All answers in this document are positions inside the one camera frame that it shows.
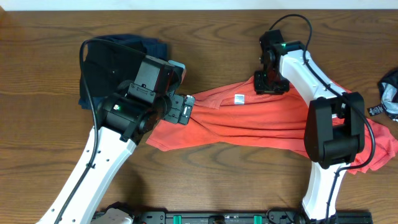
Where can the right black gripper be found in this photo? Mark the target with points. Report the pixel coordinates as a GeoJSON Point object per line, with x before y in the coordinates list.
{"type": "Point", "coordinates": [260, 89]}

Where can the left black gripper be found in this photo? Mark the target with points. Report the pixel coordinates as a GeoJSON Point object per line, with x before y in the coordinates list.
{"type": "Point", "coordinates": [179, 109]}

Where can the red t-shirt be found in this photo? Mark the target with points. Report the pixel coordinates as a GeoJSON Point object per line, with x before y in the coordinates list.
{"type": "Point", "coordinates": [236, 114]}

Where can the black patterned garment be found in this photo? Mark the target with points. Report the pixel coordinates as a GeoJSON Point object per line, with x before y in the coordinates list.
{"type": "Point", "coordinates": [387, 86]}

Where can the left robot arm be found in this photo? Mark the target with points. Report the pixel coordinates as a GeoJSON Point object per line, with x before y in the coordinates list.
{"type": "Point", "coordinates": [120, 123]}

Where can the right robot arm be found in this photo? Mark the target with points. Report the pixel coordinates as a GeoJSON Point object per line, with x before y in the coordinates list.
{"type": "Point", "coordinates": [334, 132]}

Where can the navy blue folded garment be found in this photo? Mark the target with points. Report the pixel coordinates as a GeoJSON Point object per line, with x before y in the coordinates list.
{"type": "Point", "coordinates": [154, 47]}

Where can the black folded polo shirt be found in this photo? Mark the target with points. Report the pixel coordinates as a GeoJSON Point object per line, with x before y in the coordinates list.
{"type": "Point", "coordinates": [110, 60]}

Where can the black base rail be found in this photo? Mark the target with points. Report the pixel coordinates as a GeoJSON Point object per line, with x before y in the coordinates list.
{"type": "Point", "coordinates": [224, 217]}

